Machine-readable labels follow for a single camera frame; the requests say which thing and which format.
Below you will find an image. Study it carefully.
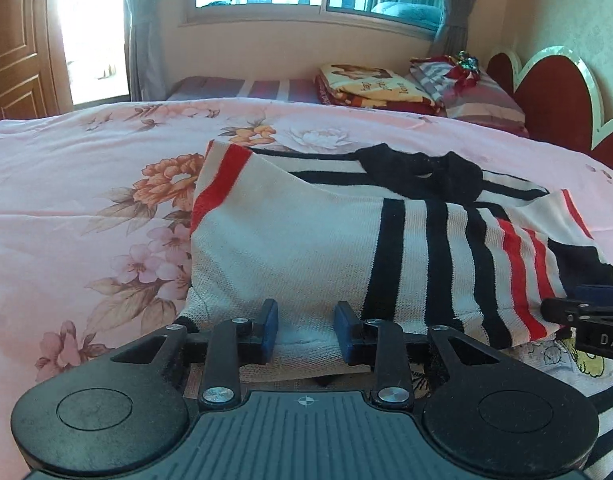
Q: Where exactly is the grey left curtain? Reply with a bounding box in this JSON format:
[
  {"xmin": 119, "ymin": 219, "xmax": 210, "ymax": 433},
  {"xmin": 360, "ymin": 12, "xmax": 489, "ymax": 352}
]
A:
[{"xmin": 124, "ymin": 0, "xmax": 166, "ymax": 101}]

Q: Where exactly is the folded yellow red blanket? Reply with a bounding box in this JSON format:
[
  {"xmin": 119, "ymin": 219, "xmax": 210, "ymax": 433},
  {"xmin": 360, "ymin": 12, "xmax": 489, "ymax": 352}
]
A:
[{"xmin": 314, "ymin": 63, "xmax": 441, "ymax": 116}]

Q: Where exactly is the red patterned cloth bundle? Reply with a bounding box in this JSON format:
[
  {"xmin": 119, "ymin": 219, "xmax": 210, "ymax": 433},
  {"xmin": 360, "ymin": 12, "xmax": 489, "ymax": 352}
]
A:
[{"xmin": 409, "ymin": 50, "xmax": 481, "ymax": 91}]

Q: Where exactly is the grey curtain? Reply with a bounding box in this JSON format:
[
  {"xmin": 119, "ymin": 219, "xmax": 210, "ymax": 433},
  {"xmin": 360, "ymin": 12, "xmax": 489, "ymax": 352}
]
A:
[
  {"xmin": 431, "ymin": 0, "xmax": 493, "ymax": 59},
  {"xmin": 124, "ymin": 0, "xmax": 166, "ymax": 101}
]

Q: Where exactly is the striped red black white sweater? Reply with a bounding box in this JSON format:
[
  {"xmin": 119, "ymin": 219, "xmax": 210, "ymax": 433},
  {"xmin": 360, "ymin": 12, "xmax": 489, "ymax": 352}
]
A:
[{"xmin": 178, "ymin": 140, "xmax": 613, "ymax": 480}]

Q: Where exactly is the striped purple mattress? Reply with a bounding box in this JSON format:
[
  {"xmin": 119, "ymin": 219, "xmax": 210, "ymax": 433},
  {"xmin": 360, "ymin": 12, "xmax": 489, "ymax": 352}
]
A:
[{"xmin": 168, "ymin": 76, "xmax": 319, "ymax": 103}]

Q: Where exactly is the pink floral bed sheet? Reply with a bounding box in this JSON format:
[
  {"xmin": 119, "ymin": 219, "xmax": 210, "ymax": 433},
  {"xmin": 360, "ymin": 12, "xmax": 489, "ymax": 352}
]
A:
[{"xmin": 0, "ymin": 99, "xmax": 613, "ymax": 479}]

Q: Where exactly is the brown wooden door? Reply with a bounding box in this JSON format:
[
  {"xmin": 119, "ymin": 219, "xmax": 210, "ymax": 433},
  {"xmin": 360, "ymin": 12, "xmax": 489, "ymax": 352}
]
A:
[{"xmin": 0, "ymin": 0, "xmax": 73, "ymax": 120}]

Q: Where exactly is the striped pink pillow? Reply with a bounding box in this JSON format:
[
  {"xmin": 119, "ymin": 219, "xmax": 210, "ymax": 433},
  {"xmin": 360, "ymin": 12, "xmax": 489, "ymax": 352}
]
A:
[{"xmin": 408, "ymin": 58, "xmax": 530, "ymax": 139}]

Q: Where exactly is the red scalloped headboard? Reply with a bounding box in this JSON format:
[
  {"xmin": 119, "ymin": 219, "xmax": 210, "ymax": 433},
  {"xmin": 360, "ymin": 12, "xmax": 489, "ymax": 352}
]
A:
[{"xmin": 486, "ymin": 46, "xmax": 613, "ymax": 170}]

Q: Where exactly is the cartoon print white garment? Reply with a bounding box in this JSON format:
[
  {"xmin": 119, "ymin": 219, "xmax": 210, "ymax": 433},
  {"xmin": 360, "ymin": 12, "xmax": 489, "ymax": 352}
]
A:
[{"xmin": 505, "ymin": 337, "xmax": 613, "ymax": 396}]

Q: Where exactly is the grey right curtain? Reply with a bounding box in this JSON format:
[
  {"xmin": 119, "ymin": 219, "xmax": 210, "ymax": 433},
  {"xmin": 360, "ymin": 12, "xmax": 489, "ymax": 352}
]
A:
[{"xmin": 431, "ymin": 0, "xmax": 493, "ymax": 59}]

